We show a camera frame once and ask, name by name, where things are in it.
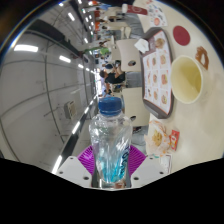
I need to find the crumpled white napkin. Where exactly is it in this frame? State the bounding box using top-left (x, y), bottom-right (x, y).
top-left (133, 38), bottom-right (150, 54)

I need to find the white paper packet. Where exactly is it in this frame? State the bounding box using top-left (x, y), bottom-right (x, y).
top-left (159, 153), bottom-right (174, 174)

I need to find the dark brown food tray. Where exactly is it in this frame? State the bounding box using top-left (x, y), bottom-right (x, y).
top-left (139, 27), bottom-right (175, 120)

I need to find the ceiling air conditioner unit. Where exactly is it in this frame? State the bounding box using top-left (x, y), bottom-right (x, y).
top-left (64, 100), bottom-right (78, 121)

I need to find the red sauce packet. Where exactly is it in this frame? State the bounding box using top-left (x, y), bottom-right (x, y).
top-left (169, 129), bottom-right (181, 152)

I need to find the group of ceiling lights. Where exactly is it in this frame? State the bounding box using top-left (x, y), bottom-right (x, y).
top-left (13, 0), bottom-right (101, 174)

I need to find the clear blue-capped water bottle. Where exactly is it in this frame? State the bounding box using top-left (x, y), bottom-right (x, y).
top-left (88, 96), bottom-right (134, 184)

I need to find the clear plastic food bag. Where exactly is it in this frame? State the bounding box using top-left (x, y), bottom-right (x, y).
top-left (144, 120), bottom-right (172, 156)

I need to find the flat round red coaster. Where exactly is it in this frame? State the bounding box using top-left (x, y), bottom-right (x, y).
top-left (172, 25), bottom-right (191, 47)

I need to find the cream mug with brown handle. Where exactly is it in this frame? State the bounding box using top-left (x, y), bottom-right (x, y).
top-left (170, 45), bottom-right (211, 105)

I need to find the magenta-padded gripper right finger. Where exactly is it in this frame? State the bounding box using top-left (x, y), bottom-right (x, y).
top-left (125, 144), bottom-right (168, 189)

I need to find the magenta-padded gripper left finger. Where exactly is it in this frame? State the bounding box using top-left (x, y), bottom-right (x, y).
top-left (55, 144), bottom-right (99, 189)

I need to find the printed paper tray liner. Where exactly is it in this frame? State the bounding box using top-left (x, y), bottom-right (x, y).
top-left (143, 30), bottom-right (173, 114)

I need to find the printed paper leaflet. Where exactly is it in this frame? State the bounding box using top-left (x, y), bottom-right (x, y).
top-left (144, 1), bottom-right (168, 28)

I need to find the person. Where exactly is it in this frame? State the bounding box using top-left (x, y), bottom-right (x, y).
top-left (84, 46), bottom-right (111, 57)
top-left (99, 68), bottom-right (127, 88)

